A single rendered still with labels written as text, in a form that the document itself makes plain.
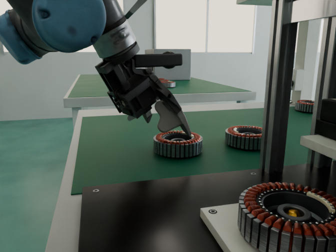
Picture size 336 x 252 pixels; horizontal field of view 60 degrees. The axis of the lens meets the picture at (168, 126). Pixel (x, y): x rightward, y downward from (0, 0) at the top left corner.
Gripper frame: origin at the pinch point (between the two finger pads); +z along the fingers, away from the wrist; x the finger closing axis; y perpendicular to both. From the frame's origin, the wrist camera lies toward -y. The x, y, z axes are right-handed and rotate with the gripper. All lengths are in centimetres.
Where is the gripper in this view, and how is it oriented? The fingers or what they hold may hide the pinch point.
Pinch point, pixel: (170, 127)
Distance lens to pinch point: 64.2
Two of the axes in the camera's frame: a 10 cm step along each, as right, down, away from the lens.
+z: 4.0, 7.7, 5.0
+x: 6.1, 1.9, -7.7
